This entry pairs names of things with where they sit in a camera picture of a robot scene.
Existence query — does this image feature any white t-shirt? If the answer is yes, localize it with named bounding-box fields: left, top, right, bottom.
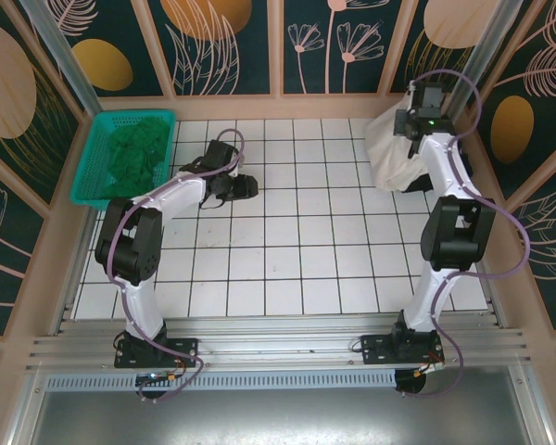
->
left=364, top=94, right=435, bottom=194

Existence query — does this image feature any teal plastic basket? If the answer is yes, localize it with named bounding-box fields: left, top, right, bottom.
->
left=69, top=109, right=178, bottom=212

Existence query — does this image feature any black folded t-shirt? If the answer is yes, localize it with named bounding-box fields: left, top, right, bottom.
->
left=400, top=138, right=474, bottom=195

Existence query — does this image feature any green t-shirt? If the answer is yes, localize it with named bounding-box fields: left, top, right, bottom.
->
left=102, top=116, right=175, bottom=198

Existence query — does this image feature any metal sheet panel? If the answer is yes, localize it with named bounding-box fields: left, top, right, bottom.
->
left=8, top=365, right=553, bottom=445

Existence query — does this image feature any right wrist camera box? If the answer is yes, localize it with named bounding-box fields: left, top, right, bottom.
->
left=411, top=82, right=446, bottom=120

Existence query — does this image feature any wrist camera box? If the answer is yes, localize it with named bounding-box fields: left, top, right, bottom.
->
left=411, top=82, right=446, bottom=120
left=205, top=140, right=239, bottom=170

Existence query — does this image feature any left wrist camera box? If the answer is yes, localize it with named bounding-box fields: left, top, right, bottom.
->
left=205, top=140, right=239, bottom=170

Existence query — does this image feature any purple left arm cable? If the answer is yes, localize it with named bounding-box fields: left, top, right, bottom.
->
left=103, top=128, right=247, bottom=404

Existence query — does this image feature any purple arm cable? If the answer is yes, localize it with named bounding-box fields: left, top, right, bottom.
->
left=103, top=128, right=247, bottom=404
left=400, top=69, right=532, bottom=400

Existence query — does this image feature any aluminium frame post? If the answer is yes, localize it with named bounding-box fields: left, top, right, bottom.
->
left=18, top=0, right=103, bottom=115
left=444, top=0, right=524, bottom=122

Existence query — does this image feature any aluminium mounting rail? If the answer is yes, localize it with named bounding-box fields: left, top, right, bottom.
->
left=25, top=314, right=534, bottom=372

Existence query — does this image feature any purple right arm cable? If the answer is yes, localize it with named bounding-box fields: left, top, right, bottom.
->
left=400, top=69, right=532, bottom=400

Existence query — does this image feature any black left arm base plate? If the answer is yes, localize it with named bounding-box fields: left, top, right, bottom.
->
left=114, top=337, right=200, bottom=370

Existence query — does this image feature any red power wire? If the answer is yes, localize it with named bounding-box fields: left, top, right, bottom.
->
left=414, top=354, right=447, bottom=379
left=136, top=359, right=189, bottom=388

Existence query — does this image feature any grey slotted cable duct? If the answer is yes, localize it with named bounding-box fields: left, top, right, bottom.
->
left=45, top=370, right=398, bottom=391

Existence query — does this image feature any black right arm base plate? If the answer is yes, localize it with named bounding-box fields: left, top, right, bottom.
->
left=360, top=333, right=446, bottom=368

